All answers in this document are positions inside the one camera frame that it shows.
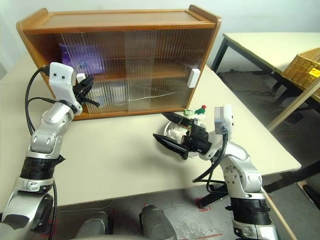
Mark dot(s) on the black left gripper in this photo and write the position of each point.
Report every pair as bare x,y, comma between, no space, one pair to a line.
79,92

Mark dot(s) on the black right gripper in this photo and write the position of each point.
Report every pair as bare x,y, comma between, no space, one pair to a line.
197,137

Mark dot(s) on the purple printed soft pack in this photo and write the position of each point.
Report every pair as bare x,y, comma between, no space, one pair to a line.
82,58

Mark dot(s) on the cracked ribbed glass sliding door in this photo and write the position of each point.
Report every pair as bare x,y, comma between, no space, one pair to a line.
175,55

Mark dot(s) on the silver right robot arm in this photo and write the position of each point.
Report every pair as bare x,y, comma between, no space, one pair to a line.
240,175

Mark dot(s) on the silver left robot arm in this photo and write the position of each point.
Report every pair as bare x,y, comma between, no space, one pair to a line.
50,125

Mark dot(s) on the wooden cabinet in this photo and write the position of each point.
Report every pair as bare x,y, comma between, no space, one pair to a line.
112,18

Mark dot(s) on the grey rounded shape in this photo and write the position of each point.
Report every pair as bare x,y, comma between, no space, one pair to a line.
95,226
156,222

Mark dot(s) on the light wooden beam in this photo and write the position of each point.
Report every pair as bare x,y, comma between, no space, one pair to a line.
292,110

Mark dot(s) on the beige table with black legs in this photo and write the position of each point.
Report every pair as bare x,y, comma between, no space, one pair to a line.
262,47

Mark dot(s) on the thin wooden stick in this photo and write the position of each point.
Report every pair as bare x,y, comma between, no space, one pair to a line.
280,217

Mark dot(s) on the wicker basket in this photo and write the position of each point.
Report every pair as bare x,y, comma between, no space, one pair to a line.
300,67

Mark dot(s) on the black shoe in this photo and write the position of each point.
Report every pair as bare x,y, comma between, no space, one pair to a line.
312,196

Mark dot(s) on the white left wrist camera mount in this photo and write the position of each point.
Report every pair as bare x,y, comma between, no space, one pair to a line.
60,82

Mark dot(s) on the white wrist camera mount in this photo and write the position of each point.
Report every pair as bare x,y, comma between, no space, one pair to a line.
60,82
228,117

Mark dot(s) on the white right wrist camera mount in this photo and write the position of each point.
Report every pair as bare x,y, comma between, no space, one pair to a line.
228,117

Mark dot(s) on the black table frame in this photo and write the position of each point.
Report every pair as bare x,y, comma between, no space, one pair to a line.
282,181

